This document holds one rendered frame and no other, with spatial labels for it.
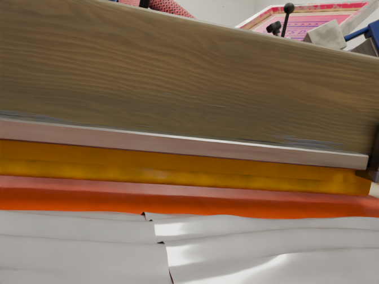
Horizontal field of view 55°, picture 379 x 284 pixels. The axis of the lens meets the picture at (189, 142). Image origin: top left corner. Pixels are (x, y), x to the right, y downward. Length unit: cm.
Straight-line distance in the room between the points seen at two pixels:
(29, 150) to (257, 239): 13
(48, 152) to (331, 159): 17
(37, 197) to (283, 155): 14
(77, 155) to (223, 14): 455
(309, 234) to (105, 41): 14
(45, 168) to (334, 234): 15
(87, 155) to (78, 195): 2
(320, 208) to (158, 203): 11
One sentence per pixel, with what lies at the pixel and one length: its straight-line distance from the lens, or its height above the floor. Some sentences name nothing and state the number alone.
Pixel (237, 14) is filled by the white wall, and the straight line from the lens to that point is 481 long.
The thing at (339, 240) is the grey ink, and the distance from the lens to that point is 19.
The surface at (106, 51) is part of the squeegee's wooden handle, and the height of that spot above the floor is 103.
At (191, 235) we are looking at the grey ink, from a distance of 16.
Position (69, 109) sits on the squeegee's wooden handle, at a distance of 20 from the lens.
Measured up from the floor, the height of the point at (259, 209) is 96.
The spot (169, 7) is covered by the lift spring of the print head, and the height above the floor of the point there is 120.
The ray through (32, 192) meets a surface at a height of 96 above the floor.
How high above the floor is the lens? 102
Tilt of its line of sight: 8 degrees down
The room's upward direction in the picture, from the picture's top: 8 degrees clockwise
